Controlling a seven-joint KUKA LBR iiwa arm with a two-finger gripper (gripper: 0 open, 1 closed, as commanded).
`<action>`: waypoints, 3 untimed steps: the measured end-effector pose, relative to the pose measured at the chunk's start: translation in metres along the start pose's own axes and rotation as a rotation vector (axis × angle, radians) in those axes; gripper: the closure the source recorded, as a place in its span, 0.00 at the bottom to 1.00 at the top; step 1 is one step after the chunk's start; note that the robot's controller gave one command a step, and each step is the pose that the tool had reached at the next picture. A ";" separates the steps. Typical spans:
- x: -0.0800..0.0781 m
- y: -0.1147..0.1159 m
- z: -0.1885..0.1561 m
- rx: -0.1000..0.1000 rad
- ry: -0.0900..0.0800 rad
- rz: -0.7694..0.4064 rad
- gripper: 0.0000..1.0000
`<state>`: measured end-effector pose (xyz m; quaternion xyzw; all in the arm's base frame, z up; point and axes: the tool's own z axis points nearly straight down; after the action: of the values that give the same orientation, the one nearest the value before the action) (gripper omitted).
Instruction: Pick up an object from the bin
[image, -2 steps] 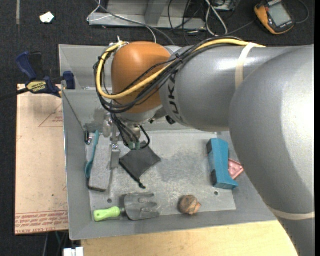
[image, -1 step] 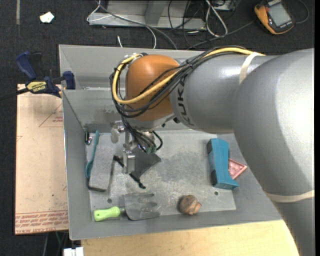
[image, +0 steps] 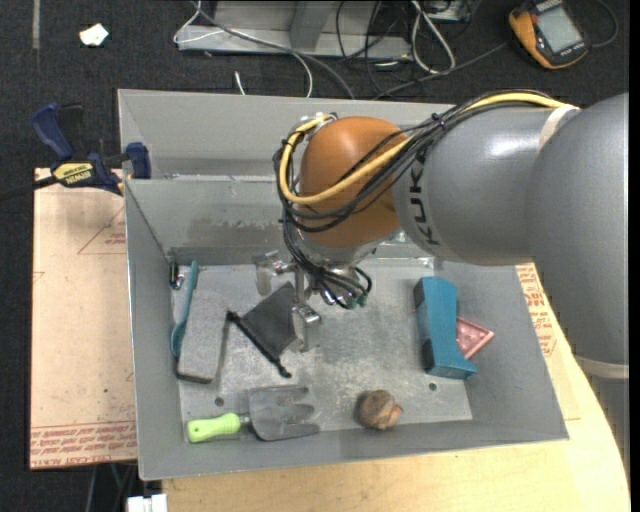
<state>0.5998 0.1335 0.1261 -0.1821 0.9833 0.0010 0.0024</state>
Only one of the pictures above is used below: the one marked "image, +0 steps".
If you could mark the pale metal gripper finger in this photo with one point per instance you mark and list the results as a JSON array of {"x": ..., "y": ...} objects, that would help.
[
  {"x": 306, "y": 327},
  {"x": 263, "y": 280}
]

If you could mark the grey metal bin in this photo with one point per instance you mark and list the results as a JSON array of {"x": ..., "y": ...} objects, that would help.
[{"x": 350, "y": 360}]

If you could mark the brown round ball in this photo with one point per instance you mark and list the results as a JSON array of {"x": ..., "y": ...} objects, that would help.
[{"x": 376, "y": 410}]

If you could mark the teal blue box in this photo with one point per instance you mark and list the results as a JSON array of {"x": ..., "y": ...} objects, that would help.
[{"x": 442, "y": 330}]

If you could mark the pink triangle piece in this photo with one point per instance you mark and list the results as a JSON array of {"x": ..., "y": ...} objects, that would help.
[{"x": 472, "y": 337}]

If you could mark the brown cardboard board red print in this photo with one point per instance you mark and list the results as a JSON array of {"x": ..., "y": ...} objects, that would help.
[{"x": 75, "y": 325}]

